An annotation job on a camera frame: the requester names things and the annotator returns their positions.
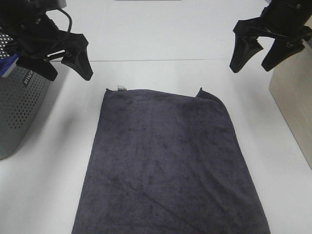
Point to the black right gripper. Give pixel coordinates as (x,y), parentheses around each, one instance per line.
(283,20)

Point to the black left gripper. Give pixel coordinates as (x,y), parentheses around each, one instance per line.
(37,39)

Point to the dark grey towel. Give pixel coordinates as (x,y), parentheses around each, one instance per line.
(163,163)

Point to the blue towel in basket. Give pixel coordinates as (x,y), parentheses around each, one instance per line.
(7,65)

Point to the beige fabric storage bin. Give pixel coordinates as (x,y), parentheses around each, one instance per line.
(291,88)

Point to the grey perforated plastic basket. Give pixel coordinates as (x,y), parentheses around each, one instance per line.
(22,93)

